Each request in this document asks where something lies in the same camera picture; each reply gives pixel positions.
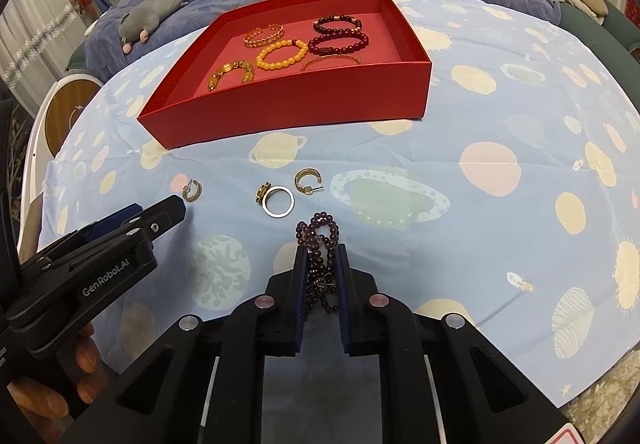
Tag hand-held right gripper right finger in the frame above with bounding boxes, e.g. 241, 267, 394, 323
336, 244, 571, 444

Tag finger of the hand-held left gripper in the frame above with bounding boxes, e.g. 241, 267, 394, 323
75, 203, 146, 245
117, 195, 187, 250

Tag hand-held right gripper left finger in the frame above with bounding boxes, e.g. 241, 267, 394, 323
60, 245, 308, 444

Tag purple bead bracelet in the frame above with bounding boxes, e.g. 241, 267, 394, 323
296, 211, 343, 317

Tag yellow gemstone bracelet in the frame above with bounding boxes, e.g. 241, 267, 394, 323
207, 59, 256, 92

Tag red cardboard box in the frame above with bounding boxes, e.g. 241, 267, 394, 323
137, 0, 432, 151

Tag yellow bead bracelet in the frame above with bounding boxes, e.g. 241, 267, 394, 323
256, 39, 308, 72

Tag gold filigree bangle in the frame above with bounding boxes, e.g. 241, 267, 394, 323
243, 24, 285, 49

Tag thin gold bangle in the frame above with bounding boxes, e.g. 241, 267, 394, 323
302, 53, 362, 71

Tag dark red bead bracelet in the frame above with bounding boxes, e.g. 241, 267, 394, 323
307, 31, 370, 58

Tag dark brown bead bracelet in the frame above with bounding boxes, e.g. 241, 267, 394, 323
313, 14, 362, 35

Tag person's left hand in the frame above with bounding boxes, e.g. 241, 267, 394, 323
6, 321, 103, 435

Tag gold hoop earring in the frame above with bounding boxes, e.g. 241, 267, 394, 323
294, 167, 325, 196

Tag round white wooden stool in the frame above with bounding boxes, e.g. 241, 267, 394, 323
27, 73, 104, 160

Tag planet print bed sheet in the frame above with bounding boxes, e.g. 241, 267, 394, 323
17, 0, 640, 410

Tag grey plush mouse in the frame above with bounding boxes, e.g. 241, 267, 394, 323
119, 0, 190, 56

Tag white sheer curtain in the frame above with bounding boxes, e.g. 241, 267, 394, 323
0, 0, 91, 98

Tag cream fluffy rug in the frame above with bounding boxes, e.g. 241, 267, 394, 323
560, 364, 640, 444

